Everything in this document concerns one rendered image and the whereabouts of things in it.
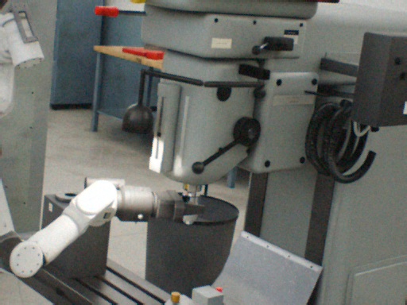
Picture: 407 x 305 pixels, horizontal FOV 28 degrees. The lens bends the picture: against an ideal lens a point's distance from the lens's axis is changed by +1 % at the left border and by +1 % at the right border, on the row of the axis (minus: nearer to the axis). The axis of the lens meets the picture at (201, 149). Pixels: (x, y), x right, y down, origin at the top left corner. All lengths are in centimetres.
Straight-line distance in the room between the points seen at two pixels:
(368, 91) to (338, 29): 29
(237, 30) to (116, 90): 761
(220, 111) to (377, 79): 36
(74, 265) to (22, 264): 58
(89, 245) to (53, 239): 50
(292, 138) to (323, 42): 25
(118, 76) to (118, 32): 50
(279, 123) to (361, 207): 38
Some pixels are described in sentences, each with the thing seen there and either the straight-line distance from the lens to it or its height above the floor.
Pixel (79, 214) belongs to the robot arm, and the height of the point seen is 124.
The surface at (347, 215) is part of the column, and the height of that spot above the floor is 122.
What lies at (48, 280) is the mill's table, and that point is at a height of 89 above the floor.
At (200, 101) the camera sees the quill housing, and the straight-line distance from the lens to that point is 188.
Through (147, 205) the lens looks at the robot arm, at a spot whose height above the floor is 125.
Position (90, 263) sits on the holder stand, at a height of 95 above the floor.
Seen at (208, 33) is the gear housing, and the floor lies 168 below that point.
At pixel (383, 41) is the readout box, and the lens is 188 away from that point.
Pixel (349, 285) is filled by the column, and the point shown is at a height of 102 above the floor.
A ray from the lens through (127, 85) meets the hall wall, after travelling 926.
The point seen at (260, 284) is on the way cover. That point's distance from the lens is 235.
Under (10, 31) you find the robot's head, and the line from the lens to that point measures 183.
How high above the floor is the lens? 184
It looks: 13 degrees down
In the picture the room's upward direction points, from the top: 7 degrees clockwise
